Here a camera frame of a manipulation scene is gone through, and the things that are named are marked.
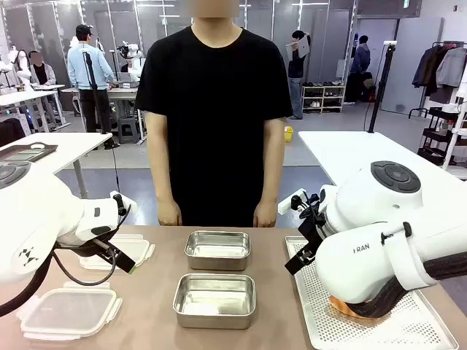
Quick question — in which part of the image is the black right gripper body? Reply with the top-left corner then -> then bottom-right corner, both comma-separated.
296,198 -> 330,257

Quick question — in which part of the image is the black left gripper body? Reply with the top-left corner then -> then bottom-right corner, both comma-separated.
56,233 -> 120,259

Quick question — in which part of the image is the golden brown bread roll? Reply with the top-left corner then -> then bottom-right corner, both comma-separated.
328,295 -> 385,320

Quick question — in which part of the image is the translucent plastic clip lid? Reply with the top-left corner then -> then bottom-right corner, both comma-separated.
18,281 -> 123,342
77,233 -> 157,271

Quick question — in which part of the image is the person's left forearm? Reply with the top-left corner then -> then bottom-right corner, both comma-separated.
258,145 -> 286,203

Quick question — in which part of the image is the person's right forearm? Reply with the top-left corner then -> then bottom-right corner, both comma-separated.
147,145 -> 175,203

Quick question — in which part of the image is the steel rectangular container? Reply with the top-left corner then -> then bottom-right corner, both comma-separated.
184,230 -> 252,272
171,273 -> 258,330

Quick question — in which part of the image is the person's left hand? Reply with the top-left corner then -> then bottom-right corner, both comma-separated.
253,199 -> 279,229

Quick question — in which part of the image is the person's right hand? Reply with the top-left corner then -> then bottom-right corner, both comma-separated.
157,198 -> 183,228

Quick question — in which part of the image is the perforated metal baking tray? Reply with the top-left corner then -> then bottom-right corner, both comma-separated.
284,236 -> 460,350

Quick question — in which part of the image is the large white empty table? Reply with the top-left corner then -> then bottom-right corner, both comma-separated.
297,130 -> 467,187

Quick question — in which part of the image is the white table with dark tray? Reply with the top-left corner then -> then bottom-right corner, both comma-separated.
0,131 -> 114,200

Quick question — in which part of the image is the dark rectangular tray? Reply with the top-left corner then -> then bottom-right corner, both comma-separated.
0,142 -> 59,163

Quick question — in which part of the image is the grey plastic stool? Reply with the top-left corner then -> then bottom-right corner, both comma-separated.
116,117 -> 142,145

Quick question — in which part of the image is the white shoe rack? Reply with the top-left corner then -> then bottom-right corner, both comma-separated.
301,84 -> 347,114

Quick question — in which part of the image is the black chair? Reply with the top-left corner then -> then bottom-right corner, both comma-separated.
0,117 -> 27,147

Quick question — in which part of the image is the black utility cart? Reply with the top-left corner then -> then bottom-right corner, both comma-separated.
417,106 -> 467,166

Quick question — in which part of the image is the grey background workbench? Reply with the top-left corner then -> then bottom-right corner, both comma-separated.
60,85 -> 147,144

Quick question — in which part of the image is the person in black t-shirt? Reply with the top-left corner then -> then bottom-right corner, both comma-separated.
134,0 -> 295,229

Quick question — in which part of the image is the person holding tablet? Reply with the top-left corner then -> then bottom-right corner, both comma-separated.
286,29 -> 312,121

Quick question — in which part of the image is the white background desk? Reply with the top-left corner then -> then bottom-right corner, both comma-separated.
0,84 -> 71,133

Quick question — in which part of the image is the black clothes rack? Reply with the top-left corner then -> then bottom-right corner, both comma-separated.
407,41 -> 467,120

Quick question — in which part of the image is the person in dark jacket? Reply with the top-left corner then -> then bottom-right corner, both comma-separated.
344,34 -> 372,106

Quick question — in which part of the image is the man in light blue sweater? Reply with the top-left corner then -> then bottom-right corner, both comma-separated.
66,24 -> 116,134

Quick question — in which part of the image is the seated person in grey jacket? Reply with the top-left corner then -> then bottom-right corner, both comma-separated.
28,50 -> 58,87

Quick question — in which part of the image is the small white background robot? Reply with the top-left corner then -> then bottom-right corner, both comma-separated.
0,44 -> 31,89

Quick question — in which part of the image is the dark hanging jacket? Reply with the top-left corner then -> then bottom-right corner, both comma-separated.
412,46 -> 444,97

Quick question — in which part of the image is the grey hanging jacket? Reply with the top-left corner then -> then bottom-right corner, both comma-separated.
435,47 -> 467,89

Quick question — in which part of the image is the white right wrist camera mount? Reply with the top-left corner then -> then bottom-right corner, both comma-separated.
277,188 -> 308,217

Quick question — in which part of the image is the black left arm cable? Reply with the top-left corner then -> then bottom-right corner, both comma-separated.
0,233 -> 132,319

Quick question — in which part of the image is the black right arm cable sleeve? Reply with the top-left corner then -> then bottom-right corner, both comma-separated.
348,250 -> 467,319

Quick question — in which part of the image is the black tripod pole with cable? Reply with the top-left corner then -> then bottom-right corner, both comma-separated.
82,50 -> 122,195

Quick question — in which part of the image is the black pole with white camera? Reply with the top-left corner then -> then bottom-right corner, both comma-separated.
367,40 -> 398,134

